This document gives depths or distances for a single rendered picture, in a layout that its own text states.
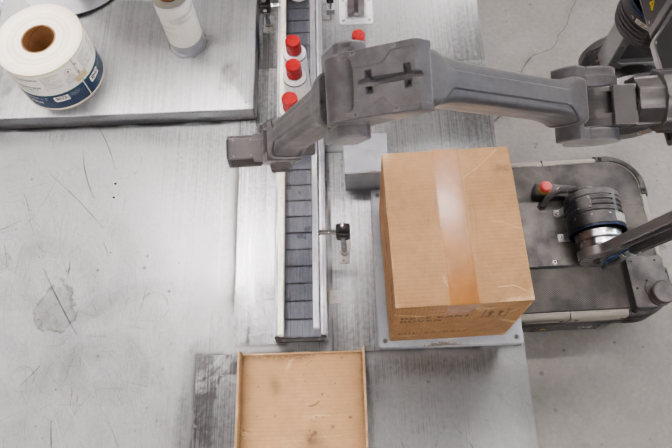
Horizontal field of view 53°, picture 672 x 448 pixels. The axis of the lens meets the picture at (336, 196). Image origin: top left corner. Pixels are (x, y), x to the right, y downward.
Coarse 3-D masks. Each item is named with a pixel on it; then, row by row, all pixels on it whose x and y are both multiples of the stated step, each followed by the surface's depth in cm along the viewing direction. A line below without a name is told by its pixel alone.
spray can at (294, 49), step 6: (288, 36) 144; (294, 36) 144; (288, 42) 143; (294, 42) 143; (300, 42) 144; (288, 48) 144; (294, 48) 144; (300, 48) 145; (288, 54) 147; (294, 54) 145; (300, 54) 146; (306, 54) 149; (300, 60) 147; (306, 60) 149; (306, 66) 151; (306, 72) 152
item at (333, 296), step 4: (264, 288) 148; (268, 288) 148; (272, 288) 148; (264, 292) 147; (268, 292) 147; (272, 292) 147; (328, 292) 147; (332, 292) 147; (336, 292) 147; (340, 292) 147; (264, 296) 147; (268, 296) 147; (272, 296) 147; (328, 296) 145; (332, 296) 146; (336, 296) 146; (340, 296) 146; (328, 300) 145; (332, 300) 146; (336, 300) 146; (340, 300) 146
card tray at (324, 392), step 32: (320, 352) 141; (352, 352) 141; (256, 384) 139; (288, 384) 139; (320, 384) 139; (352, 384) 138; (256, 416) 137; (288, 416) 136; (320, 416) 136; (352, 416) 136
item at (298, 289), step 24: (288, 0) 174; (288, 24) 171; (288, 192) 152; (288, 216) 149; (288, 240) 147; (288, 264) 145; (288, 288) 143; (312, 288) 142; (288, 312) 140; (312, 312) 140; (288, 336) 138; (312, 336) 138
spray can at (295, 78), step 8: (288, 64) 141; (296, 64) 141; (288, 72) 141; (296, 72) 141; (304, 72) 145; (288, 80) 144; (296, 80) 144; (304, 80) 144; (288, 88) 146; (296, 88) 145; (304, 88) 146
